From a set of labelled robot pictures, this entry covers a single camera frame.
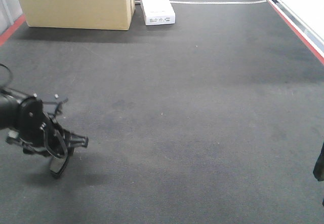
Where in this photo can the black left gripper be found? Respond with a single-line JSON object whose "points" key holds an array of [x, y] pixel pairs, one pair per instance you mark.
{"points": [[33, 126]]}

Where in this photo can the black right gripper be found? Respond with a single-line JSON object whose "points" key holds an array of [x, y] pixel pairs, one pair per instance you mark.
{"points": [[318, 167]]}

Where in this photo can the grey brake pad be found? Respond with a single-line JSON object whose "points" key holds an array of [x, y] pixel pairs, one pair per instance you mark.
{"points": [[57, 166]]}

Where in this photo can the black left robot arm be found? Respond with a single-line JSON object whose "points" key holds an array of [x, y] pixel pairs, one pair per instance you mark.
{"points": [[33, 125]]}

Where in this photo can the black conveyor belt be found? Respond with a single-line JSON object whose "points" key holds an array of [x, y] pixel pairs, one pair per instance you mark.
{"points": [[217, 118]]}

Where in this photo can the brown cardboard box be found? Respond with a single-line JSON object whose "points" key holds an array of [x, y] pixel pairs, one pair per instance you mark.
{"points": [[81, 14]]}

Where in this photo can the white long box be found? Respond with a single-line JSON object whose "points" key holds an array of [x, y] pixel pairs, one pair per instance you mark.
{"points": [[157, 12]]}

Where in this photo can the red conveyor frame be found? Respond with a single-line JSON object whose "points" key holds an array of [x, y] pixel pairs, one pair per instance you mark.
{"points": [[300, 33]]}

